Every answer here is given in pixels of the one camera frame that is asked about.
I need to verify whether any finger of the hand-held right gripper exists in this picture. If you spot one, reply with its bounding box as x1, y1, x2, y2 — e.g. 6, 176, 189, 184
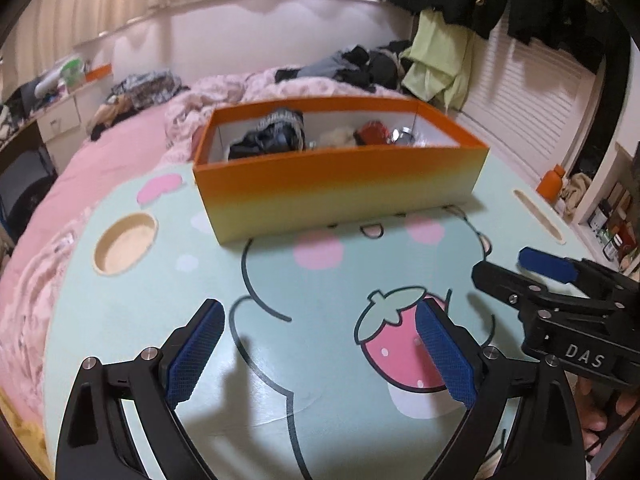
471, 258, 623, 320
518, 246, 640, 300

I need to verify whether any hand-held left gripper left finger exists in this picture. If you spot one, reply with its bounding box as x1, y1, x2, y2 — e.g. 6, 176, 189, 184
55, 298, 227, 480

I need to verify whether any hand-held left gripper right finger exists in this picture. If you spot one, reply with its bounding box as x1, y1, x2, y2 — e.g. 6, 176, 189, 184
415, 299, 588, 480

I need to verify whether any small red object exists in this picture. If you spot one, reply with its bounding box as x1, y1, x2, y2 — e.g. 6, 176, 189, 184
356, 120, 393, 146

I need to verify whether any orange cardboard box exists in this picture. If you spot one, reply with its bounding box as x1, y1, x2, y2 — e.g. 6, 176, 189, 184
192, 98, 491, 246

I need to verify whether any black lace cloth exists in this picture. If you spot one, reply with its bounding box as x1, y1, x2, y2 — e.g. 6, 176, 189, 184
227, 108, 306, 158

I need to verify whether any green and white container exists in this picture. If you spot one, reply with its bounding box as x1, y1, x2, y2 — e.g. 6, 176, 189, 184
59, 57, 86, 88

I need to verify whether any person's right hand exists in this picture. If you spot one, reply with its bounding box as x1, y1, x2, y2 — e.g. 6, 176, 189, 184
572, 377, 640, 461

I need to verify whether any orange bottle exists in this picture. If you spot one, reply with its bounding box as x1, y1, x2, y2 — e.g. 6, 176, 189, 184
536, 165, 567, 206

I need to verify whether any mint cartoon lap table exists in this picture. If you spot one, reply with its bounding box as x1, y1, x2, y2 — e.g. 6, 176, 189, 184
45, 152, 596, 480

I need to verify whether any pink bed sheet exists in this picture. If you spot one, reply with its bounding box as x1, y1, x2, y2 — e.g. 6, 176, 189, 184
10, 107, 201, 281

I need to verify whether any light green cloth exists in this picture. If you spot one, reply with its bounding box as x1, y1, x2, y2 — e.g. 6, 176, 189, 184
400, 10, 481, 111

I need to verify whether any pile of dark clothes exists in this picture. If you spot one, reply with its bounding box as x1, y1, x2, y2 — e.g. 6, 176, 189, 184
274, 45, 416, 93

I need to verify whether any pink floral duvet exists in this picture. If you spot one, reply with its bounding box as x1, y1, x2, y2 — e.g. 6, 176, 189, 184
0, 67, 416, 406

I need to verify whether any patterned clothes heap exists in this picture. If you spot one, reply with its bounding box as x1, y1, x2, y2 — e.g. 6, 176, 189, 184
87, 74, 188, 142

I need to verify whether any white drawer cabinet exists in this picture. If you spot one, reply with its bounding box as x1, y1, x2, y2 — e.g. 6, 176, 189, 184
37, 92, 83, 148

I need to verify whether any white padded headboard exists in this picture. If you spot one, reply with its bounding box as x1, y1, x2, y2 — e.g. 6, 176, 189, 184
90, 0, 416, 88

